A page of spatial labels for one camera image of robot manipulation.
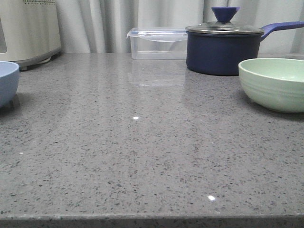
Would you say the light green bowl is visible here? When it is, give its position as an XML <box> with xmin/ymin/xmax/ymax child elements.
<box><xmin>238</xmin><ymin>58</ymin><xmax>304</xmax><ymax>113</ymax></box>

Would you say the light blue bowl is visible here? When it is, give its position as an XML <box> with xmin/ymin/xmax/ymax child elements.
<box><xmin>0</xmin><ymin>61</ymin><xmax>19</xmax><ymax>107</ymax></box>

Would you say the clear plastic food container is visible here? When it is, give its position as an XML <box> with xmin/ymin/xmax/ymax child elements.
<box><xmin>127</xmin><ymin>27</ymin><xmax>188</xmax><ymax>60</ymax></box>

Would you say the dark blue saucepan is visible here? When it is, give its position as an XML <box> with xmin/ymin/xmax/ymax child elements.
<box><xmin>186</xmin><ymin>21</ymin><xmax>304</xmax><ymax>76</ymax></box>

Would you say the grey curtain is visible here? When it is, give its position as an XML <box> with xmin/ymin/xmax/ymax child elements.
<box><xmin>57</xmin><ymin>0</ymin><xmax>304</xmax><ymax>53</ymax></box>

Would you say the glass lid with blue knob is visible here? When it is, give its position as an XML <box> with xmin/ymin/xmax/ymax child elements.
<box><xmin>185</xmin><ymin>7</ymin><xmax>264</xmax><ymax>35</ymax></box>

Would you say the cream toaster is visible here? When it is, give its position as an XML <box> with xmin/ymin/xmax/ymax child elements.
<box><xmin>0</xmin><ymin>0</ymin><xmax>61</xmax><ymax>70</ymax></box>

